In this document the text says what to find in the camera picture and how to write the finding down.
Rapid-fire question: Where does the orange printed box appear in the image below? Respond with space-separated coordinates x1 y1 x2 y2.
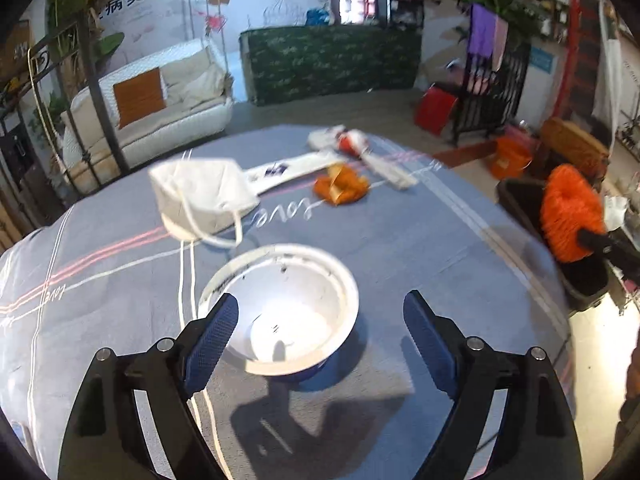
540 117 611 171

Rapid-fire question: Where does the white swing sofa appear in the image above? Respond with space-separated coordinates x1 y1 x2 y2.
60 37 236 168

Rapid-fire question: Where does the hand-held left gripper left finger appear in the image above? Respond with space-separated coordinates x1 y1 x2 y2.
57 292 240 480

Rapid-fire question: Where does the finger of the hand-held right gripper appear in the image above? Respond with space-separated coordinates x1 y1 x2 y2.
576 229 640 283

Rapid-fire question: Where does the red ladder shelf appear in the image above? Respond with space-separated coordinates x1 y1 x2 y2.
552 0 606 126

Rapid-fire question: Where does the black metal rack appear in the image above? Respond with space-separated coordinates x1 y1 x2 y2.
452 5 532 148

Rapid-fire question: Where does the red bag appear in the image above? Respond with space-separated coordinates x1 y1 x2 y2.
414 85 460 135

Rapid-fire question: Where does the orange fluffy duster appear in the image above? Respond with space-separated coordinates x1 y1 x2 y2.
539 164 608 264

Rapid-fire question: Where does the green floral cabinet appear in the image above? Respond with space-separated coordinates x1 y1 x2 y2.
239 25 425 107

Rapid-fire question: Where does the pink towel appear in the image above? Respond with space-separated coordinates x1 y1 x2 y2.
492 16 510 68

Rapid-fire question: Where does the white wrapper with purple print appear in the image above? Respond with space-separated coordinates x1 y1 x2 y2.
242 149 348 196

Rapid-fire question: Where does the orange cushion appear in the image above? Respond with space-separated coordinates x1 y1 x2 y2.
112 67 167 130

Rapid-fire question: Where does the blue wall sign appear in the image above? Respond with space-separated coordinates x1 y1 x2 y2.
530 46 555 73

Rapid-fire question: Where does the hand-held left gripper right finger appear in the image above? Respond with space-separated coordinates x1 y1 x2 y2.
402 290 586 480

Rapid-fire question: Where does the beige cushion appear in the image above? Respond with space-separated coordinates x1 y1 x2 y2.
160 50 228 111

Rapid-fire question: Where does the orange crumpled wrapper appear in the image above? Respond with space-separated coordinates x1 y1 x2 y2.
313 162 371 206

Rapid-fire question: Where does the white and red wrapper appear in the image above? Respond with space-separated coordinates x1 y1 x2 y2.
307 127 371 158

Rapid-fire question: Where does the large wall poster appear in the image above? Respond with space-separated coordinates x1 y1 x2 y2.
90 0 341 61

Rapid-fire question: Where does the purple towel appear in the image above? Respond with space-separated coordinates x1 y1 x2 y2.
467 4 498 58

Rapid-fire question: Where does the white banner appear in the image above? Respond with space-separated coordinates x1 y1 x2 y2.
592 0 623 136

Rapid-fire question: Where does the pink basin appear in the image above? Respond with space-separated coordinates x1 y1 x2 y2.
505 122 543 153

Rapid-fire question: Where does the black display box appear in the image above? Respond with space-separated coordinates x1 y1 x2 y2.
385 0 426 28

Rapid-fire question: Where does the white face mask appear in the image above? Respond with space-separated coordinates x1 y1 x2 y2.
149 156 261 250

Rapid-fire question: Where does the orange bucket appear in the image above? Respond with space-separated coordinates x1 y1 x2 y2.
489 136 533 180

